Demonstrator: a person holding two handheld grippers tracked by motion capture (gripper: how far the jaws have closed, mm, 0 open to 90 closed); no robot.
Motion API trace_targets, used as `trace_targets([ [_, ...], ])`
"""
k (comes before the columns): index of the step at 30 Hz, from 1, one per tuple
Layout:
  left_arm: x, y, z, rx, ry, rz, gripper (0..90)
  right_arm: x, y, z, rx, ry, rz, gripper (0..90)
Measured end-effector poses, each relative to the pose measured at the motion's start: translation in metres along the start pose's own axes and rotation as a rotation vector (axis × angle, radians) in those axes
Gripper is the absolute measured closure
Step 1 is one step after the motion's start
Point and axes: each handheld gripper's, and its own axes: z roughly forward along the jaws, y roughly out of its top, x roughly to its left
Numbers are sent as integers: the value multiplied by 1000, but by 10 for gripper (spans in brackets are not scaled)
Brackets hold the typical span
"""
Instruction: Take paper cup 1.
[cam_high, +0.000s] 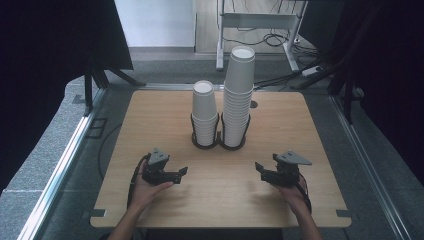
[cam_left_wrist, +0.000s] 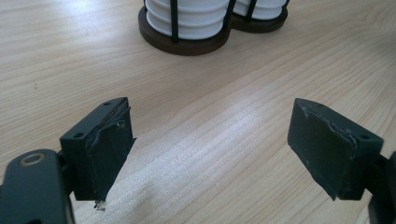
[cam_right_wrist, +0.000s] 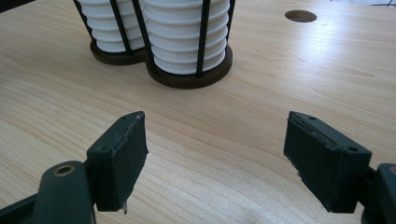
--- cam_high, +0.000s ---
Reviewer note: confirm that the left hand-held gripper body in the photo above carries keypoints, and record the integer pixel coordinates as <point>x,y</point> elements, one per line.
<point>156,166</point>

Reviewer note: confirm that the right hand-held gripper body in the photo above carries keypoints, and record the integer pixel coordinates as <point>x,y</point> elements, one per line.
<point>287,171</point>

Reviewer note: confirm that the person's right hand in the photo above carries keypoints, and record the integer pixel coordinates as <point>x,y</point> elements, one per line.
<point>290,195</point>

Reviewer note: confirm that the person's left hand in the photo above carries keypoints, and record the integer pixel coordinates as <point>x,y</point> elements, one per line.
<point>145,195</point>

